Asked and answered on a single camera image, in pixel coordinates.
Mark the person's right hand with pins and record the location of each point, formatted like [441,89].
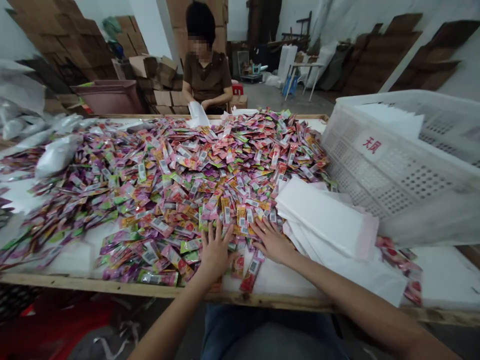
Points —
[275,245]

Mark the person's left hand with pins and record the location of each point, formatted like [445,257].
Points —
[215,258]

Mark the stack of white flat bags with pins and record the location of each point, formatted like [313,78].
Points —
[330,225]

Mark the person's legs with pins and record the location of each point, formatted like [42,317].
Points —
[270,333]

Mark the pile of colourful snack packets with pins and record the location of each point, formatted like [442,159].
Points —
[168,180]

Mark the small heap of red packets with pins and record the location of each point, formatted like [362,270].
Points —
[405,266]

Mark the white perforated plastic crate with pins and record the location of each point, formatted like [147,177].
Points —
[405,180]

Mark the white bag with opening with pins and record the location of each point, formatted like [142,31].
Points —
[197,112]

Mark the red plastic stool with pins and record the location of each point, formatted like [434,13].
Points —
[237,90]

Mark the blue plastic stool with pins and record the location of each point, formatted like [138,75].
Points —
[290,85]

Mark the red plastic basket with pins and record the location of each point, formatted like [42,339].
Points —
[56,322]

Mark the white folding table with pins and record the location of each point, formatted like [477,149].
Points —
[303,75]

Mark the white bags inside crate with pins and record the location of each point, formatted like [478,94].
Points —
[393,118]

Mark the stack of small cardboard boxes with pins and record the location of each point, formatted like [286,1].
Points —
[161,86]

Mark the pink plastic tub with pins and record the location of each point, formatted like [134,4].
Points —
[108,97]

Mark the heap of silver foil bags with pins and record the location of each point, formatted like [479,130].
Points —
[33,123]

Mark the dark brown leaning boards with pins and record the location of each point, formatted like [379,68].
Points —
[405,56]

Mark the flattened brown cardboard sheets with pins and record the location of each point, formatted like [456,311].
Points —
[63,37]

